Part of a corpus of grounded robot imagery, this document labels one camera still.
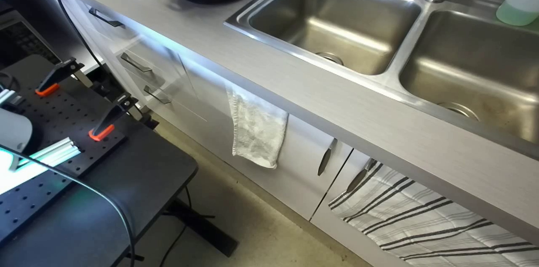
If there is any black cable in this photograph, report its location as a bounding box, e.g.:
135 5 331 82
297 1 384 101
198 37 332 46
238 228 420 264
159 186 216 267
0 144 136 267
52 0 105 69

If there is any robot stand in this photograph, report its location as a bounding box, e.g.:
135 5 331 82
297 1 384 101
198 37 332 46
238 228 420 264
0 54 239 267

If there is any black clamp with orange tip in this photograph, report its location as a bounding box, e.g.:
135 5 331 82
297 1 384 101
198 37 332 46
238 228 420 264
88 93 160 142
35 57 93 97

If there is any drawer handle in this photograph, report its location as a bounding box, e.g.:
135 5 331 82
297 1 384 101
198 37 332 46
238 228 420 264
88 7 126 29
120 52 154 74
143 85 172 105

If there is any striped dish towel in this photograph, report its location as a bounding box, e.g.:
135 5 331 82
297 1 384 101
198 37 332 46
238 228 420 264
328 161 539 267

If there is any white towel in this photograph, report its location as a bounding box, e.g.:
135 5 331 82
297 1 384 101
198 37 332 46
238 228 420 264
226 85 289 170

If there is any stainless steel double sink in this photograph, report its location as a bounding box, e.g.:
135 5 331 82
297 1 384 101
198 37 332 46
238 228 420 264
223 0 539 160

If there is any cabinet door handle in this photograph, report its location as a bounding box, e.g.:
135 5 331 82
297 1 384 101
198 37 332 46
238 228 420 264
346 158 378 194
317 138 338 176

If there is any drawer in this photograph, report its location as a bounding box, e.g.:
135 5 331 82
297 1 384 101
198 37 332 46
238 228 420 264
126 71 209 133
100 35 188 98
59 0 140 62

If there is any laptop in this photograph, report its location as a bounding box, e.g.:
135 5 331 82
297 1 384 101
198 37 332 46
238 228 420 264
0 9 62 70

